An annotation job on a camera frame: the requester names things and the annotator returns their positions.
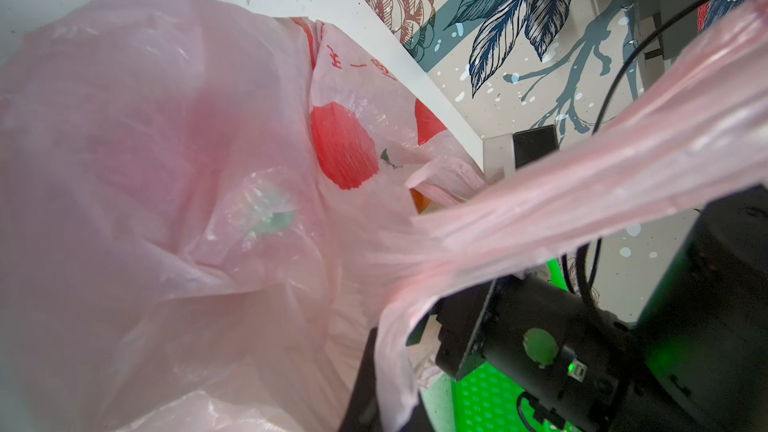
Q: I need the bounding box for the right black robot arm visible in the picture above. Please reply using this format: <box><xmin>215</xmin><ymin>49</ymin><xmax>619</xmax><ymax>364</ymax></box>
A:
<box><xmin>436</xmin><ymin>186</ymin><xmax>767</xmax><ymax>431</ymax></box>

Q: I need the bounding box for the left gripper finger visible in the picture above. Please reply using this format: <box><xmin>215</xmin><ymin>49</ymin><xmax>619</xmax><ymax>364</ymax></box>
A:
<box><xmin>338</xmin><ymin>328</ymin><xmax>435</xmax><ymax>432</ymax></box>

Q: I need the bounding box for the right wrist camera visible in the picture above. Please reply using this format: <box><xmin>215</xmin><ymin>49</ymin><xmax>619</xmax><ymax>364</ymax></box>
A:
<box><xmin>483</xmin><ymin>125</ymin><xmax>559</xmax><ymax>184</ymax></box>

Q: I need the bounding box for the pink plastic bag with fruit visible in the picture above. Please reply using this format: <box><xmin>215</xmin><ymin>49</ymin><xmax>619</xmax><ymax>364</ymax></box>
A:
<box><xmin>1</xmin><ymin>0</ymin><xmax>767</xmax><ymax>431</ymax></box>

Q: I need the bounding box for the orange fruit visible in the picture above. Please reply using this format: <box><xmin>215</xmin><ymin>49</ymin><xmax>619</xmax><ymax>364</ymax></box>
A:
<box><xmin>410</xmin><ymin>189</ymin><xmax>431</xmax><ymax>214</ymax></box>

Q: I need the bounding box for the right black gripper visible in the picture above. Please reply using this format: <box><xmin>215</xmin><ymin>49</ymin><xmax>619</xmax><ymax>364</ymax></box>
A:
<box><xmin>436</xmin><ymin>275</ymin><xmax>628</xmax><ymax>431</ymax></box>

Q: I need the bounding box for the green plastic basket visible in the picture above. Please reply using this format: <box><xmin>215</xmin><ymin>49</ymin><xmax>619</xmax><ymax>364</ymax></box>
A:
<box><xmin>438</xmin><ymin>275</ymin><xmax>569</xmax><ymax>431</ymax></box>

